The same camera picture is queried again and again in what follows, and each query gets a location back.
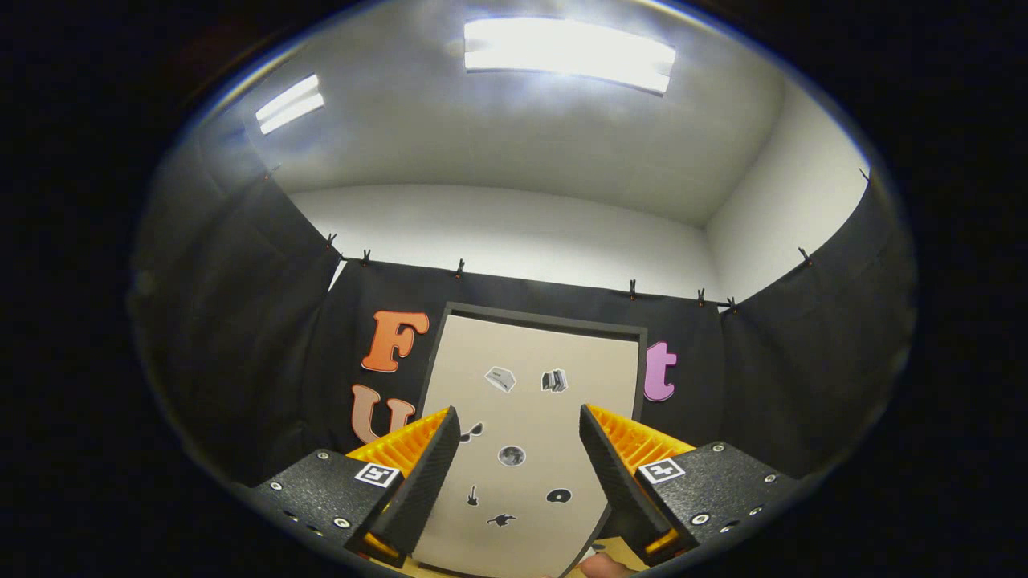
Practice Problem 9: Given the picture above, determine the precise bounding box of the small ceiling light panel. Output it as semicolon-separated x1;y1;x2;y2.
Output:
255;74;325;136

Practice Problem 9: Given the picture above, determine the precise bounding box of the beige shoe cabinet door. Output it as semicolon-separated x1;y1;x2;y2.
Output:
411;313;641;578

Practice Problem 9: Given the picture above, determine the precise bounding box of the black backdrop cloth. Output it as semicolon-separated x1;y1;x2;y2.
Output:
128;136;918;515

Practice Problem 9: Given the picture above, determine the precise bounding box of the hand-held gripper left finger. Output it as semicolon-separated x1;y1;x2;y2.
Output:
241;405;462;568

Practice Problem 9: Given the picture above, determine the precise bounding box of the large ceiling light panel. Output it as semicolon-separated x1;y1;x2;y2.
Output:
463;18;677;96

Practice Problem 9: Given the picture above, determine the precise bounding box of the dark grey shoe cabinet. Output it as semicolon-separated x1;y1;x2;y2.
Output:
411;302;648;578

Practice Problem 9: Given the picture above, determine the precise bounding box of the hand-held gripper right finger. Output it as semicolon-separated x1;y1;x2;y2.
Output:
578;403;804;564

